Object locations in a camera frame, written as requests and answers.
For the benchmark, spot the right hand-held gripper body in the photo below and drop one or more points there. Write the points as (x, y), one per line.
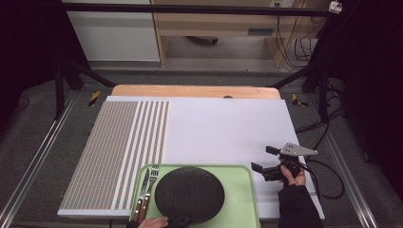
(297, 149)

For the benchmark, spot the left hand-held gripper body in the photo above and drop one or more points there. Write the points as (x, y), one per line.
(179, 223)

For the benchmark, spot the green tray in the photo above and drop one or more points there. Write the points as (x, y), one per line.
(240, 190)

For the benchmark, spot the black round plate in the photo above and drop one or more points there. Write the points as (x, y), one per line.
(190, 194)

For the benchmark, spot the person's left hand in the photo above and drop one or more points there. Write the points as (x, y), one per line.
(153, 222)

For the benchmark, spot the person's right hand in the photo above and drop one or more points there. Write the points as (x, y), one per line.
(295, 181)

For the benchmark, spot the yellow black tape marker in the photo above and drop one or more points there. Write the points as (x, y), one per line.
(94, 98)
(296, 99)

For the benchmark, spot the white table board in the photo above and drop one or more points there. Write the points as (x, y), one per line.
(221, 133)

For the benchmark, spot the black metal stand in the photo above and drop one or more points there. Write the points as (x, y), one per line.
(322, 95)
(59, 91)

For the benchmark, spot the dark table grommet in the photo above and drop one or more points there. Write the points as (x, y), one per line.
(228, 97)

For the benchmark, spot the striped placemat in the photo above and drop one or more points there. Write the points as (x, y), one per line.
(114, 152)

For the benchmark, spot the wooden table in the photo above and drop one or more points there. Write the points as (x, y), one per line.
(190, 91)

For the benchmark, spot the black curtain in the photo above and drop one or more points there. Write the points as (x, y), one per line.
(370, 79)
(28, 41)

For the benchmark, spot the wooden desk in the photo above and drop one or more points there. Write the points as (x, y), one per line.
(215, 23)

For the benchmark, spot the white cabinet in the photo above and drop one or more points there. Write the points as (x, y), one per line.
(114, 38)

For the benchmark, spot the aluminium floor rail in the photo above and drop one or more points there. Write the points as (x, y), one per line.
(34, 161)
(348, 177)

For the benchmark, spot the white wall socket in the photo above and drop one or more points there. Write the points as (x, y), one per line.
(335, 6)

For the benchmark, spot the black horizontal frame bar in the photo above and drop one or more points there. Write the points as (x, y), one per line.
(190, 9)

